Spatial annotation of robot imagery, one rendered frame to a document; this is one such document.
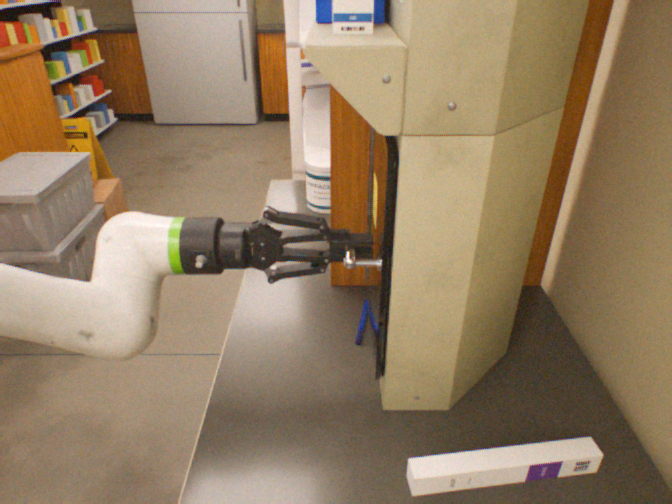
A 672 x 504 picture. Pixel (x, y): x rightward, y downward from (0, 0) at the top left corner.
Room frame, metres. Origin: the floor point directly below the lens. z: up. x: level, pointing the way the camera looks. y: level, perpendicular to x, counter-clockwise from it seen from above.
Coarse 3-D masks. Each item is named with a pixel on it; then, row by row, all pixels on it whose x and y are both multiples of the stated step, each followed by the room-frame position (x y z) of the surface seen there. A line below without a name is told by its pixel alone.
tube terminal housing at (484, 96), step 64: (448, 0) 0.57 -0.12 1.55; (512, 0) 0.57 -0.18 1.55; (576, 0) 0.68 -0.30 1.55; (448, 64) 0.57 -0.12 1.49; (512, 64) 0.58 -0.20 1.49; (448, 128) 0.57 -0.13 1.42; (512, 128) 0.60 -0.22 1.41; (448, 192) 0.57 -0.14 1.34; (512, 192) 0.63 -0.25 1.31; (448, 256) 0.57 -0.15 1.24; (512, 256) 0.66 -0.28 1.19; (448, 320) 0.57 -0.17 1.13; (512, 320) 0.71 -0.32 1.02; (384, 384) 0.57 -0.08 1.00; (448, 384) 0.57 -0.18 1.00
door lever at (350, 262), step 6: (348, 246) 0.66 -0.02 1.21; (354, 246) 0.66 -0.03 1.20; (348, 252) 0.64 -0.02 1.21; (354, 252) 0.64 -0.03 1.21; (348, 258) 0.62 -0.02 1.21; (354, 258) 0.62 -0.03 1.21; (378, 258) 0.62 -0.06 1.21; (348, 264) 0.62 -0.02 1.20; (354, 264) 0.62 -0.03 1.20; (360, 264) 0.62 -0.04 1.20; (366, 264) 0.62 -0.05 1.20; (372, 264) 0.62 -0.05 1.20; (378, 264) 0.61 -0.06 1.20; (378, 270) 0.61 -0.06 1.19
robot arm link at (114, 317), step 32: (0, 288) 0.49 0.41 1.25; (32, 288) 0.51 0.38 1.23; (64, 288) 0.53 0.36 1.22; (96, 288) 0.56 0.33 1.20; (128, 288) 0.58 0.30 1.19; (0, 320) 0.47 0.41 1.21; (32, 320) 0.49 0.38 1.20; (64, 320) 0.50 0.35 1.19; (96, 320) 0.52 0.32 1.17; (128, 320) 0.54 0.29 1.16; (96, 352) 0.51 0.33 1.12; (128, 352) 0.52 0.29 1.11
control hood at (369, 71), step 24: (312, 24) 0.81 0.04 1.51; (384, 24) 0.78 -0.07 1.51; (312, 48) 0.57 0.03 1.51; (336, 48) 0.57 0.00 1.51; (360, 48) 0.57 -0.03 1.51; (384, 48) 0.57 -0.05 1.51; (336, 72) 0.57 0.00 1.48; (360, 72) 0.57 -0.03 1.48; (384, 72) 0.57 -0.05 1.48; (360, 96) 0.57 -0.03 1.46; (384, 96) 0.57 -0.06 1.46; (384, 120) 0.57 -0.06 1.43
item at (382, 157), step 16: (384, 144) 0.63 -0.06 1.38; (384, 160) 0.62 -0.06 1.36; (384, 176) 0.61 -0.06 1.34; (384, 192) 0.60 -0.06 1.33; (384, 208) 0.58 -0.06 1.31; (384, 224) 0.58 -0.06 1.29; (384, 240) 0.58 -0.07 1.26; (384, 256) 0.58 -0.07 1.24; (368, 272) 0.84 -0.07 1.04; (384, 272) 0.58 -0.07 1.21; (368, 288) 0.82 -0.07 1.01; (384, 288) 0.58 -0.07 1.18; (384, 304) 0.58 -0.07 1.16
